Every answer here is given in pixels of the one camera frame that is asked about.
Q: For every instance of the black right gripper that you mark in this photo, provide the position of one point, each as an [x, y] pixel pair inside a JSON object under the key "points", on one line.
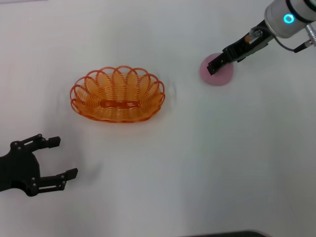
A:
{"points": [[240, 49]]}

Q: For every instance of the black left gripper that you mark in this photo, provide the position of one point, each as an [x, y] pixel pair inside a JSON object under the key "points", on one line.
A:
{"points": [[17, 170]]}

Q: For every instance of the pink peach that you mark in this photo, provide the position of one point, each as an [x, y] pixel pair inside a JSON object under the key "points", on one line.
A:
{"points": [[219, 76]]}

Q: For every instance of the orange plastic woven basket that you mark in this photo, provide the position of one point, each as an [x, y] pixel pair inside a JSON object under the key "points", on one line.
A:
{"points": [[118, 98]]}

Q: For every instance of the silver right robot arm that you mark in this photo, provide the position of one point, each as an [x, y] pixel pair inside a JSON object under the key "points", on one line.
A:
{"points": [[284, 12]]}

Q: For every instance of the dark robot torso edge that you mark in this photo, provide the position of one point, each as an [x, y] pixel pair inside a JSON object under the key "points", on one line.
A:
{"points": [[229, 234]]}

